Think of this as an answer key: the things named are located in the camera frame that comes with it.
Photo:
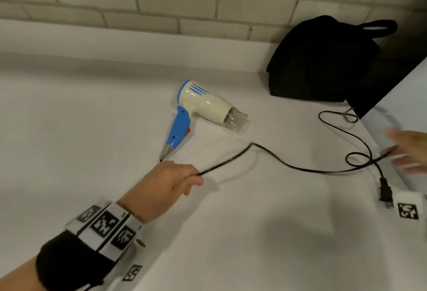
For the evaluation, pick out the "person's right hand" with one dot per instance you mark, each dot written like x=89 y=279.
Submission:
x=413 y=154

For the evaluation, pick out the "person's left hand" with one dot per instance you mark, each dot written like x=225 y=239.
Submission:
x=156 y=190

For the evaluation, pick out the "white and blue hair dryer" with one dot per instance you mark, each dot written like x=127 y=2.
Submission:
x=203 y=102

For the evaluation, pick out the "black fabric bag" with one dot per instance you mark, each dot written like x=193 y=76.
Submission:
x=317 y=60

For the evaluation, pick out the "person's left forearm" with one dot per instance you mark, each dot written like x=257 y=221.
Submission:
x=16 y=277

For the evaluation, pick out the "black wristband with marker tags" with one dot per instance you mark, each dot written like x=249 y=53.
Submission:
x=66 y=260

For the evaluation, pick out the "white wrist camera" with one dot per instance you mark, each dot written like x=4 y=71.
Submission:
x=408 y=210
x=131 y=272

